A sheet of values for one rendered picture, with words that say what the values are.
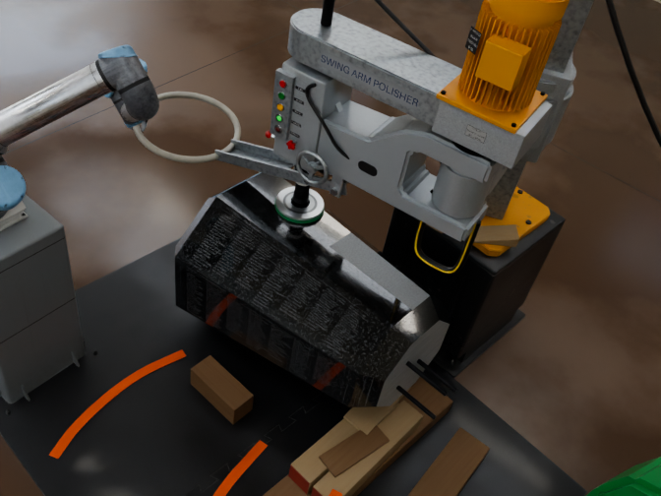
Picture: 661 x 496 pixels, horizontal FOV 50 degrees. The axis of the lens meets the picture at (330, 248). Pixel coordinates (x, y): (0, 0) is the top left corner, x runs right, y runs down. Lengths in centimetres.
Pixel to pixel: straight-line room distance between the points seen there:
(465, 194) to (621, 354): 192
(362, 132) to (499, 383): 167
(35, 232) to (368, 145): 132
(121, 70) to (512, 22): 128
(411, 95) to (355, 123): 35
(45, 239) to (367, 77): 139
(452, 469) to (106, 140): 295
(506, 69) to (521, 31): 12
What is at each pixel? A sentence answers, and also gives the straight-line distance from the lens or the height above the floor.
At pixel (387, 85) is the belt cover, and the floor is 163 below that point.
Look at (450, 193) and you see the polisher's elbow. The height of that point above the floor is 133.
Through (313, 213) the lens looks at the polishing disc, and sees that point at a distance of 308.
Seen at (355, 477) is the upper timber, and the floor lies 21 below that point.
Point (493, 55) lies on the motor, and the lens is 218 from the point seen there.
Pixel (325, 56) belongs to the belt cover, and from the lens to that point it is 256.
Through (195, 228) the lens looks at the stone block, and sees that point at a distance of 318.
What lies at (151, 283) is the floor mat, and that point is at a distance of 386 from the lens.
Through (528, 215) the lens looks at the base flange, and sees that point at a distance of 349.
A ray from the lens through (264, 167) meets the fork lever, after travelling 307.
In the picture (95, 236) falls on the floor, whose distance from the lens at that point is 415.
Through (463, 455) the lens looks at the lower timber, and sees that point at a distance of 337.
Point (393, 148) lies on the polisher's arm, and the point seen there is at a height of 140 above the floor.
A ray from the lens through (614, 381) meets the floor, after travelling 407.
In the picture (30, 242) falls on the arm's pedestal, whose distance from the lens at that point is 294.
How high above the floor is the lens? 288
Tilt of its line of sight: 44 degrees down
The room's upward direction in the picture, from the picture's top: 11 degrees clockwise
